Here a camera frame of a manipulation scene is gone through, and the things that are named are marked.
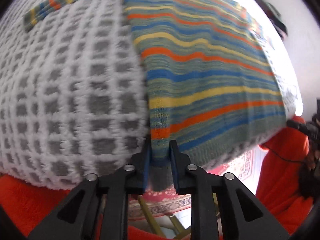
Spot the colourful striped knit sweater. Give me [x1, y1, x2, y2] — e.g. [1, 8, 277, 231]
[11, 0, 285, 191]

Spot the red patterned floor rug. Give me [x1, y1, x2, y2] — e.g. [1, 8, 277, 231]
[128, 147, 261, 221]

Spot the white grey checkered blanket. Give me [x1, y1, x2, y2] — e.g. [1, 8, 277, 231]
[1, 0, 303, 191]

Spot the dark wooden side furniture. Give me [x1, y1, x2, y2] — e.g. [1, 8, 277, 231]
[255, 0, 288, 40]

